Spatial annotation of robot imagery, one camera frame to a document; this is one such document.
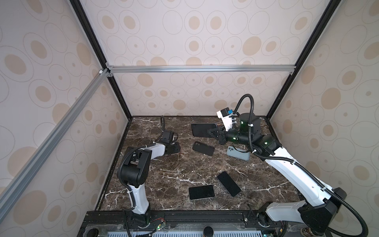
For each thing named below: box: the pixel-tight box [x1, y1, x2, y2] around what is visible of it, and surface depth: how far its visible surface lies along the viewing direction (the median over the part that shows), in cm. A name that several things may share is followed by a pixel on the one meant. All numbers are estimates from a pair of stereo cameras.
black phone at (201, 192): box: [189, 184, 215, 200], surface depth 85 cm
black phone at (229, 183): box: [217, 171, 242, 198], surface depth 87 cm
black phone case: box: [192, 141, 215, 156], surface depth 105 cm
